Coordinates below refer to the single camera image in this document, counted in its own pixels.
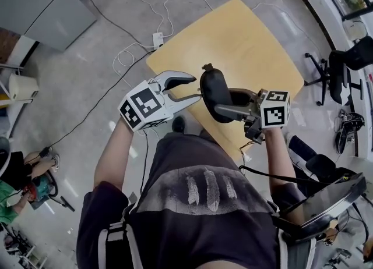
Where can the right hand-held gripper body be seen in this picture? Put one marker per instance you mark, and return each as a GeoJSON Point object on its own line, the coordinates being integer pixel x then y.
{"type": "Point", "coordinates": [274, 110]}

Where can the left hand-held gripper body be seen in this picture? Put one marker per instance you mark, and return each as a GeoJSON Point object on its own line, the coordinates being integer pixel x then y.
{"type": "Point", "coordinates": [145, 103]}

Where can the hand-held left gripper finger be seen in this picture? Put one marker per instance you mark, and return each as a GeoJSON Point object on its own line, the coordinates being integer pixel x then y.
{"type": "Point", "coordinates": [177, 78]}
{"type": "Point", "coordinates": [183, 102]}

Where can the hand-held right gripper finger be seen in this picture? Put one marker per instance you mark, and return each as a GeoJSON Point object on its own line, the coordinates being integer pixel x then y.
{"type": "Point", "coordinates": [233, 111]}
{"type": "Point", "coordinates": [248, 92]}

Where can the person's left forearm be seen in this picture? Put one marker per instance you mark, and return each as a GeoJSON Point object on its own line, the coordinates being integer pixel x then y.
{"type": "Point", "coordinates": [113, 157]}

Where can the person's right forearm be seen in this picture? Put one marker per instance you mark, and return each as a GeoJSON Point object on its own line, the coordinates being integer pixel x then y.
{"type": "Point", "coordinates": [278, 157]}

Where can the person's black shoe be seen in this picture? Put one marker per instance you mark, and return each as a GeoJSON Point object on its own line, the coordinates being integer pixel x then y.
{"type": "Point", "coordinates": [178, 123]}

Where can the white power strip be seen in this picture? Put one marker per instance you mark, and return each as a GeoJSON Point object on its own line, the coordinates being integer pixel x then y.
{"type": "Point", "coordinates": [157, 40]}

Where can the black bag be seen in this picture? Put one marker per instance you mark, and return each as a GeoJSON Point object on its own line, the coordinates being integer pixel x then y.
{"type": "Point", "coordinates": [311, 160]}

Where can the black office chair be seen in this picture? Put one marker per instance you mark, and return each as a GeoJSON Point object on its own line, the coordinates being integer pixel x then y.
{"type": "Point", "coordinates": [339, 72]}

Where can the black power adapter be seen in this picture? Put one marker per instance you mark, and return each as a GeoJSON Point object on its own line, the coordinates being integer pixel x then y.
{"type": "Point", "coordinates": [44, 152]}

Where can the cream plastic bin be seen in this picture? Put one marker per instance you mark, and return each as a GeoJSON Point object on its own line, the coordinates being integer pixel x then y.
{"type": "Point", "coordinates": [22, 87]}

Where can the person's dark printed shirt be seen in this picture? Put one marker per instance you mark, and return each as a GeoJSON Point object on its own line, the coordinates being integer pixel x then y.
{"type": "Point", "coordinates": [180, 233]}

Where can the teal vacuum cleaner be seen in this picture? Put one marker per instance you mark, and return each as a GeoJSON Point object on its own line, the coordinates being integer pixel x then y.
{"type": "Point", "coordinates": [43, 189]}

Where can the grey metal cabinet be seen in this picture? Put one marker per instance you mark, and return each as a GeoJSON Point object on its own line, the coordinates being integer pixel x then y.
{"type": "Point", "coordinates": [43, 8]}

